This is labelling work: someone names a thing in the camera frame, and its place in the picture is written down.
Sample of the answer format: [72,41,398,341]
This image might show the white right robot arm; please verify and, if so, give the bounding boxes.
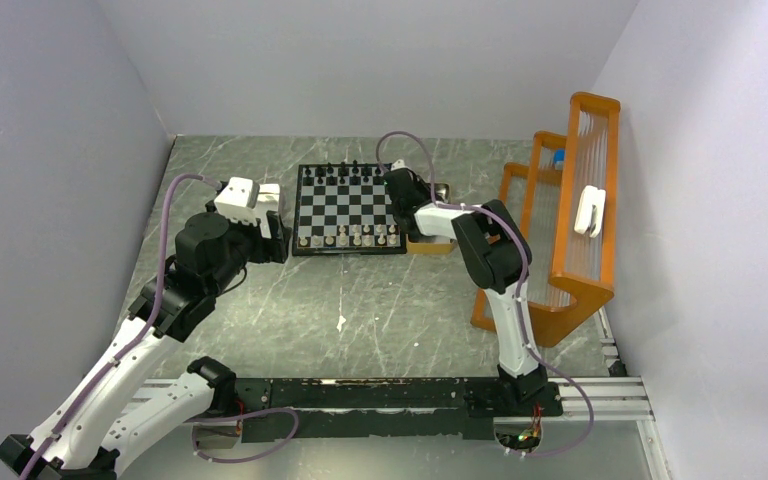
[383,168,547,414]

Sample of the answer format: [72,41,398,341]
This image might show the blue cap bottle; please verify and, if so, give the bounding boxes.
[552,149,565,170]

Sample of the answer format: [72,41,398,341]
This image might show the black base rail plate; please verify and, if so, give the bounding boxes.
[235,377,564,443]

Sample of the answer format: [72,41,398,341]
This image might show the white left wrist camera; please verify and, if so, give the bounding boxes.
[214,177,266,226]

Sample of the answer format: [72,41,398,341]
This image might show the white chess queen piece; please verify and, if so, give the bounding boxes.
[337,231,349,247]

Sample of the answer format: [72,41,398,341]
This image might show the white clip object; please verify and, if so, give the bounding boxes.
[573,185,607,238]

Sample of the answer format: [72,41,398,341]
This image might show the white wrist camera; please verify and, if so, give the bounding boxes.
[214,177,266,226]
[390,159,407,171]

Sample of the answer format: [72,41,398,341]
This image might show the yellow tray of white pieces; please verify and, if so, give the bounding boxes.
[405,182,457,256]

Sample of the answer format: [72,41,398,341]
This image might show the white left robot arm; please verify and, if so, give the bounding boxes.
[0,211,290,479]

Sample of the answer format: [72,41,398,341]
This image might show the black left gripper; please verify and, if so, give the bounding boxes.
[205,199,290,296]

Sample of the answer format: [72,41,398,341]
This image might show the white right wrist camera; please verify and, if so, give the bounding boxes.
[390,159,407,171]

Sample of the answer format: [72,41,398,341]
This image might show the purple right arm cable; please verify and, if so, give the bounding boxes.
[375,131,596,460]

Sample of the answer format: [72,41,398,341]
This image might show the orange wooden rack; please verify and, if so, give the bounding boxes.
[499,92,621,348]

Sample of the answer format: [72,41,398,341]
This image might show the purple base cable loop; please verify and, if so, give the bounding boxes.
[190,400,302,464]

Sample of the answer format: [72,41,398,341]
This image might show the silver metal tray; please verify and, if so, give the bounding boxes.
[255,183,284,215]

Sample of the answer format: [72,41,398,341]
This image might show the black white chess board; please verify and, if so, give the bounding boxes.
[291,183,407,257]

